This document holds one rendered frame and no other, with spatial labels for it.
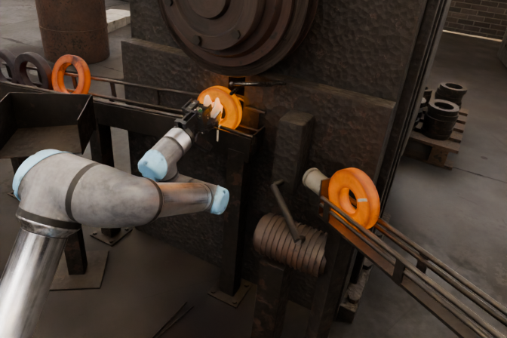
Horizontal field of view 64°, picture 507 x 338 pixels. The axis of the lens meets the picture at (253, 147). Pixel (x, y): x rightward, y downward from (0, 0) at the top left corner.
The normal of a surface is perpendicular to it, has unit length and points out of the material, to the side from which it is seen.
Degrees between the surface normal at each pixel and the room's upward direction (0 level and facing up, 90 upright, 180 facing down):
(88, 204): 69
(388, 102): 0
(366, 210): 90
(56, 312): 0
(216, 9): 90
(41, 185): 54
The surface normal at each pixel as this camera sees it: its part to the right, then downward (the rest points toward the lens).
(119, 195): 0.53, -0.22
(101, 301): 0.08, -0.87
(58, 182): -0.24, -0.30
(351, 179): -0.88, 0.17
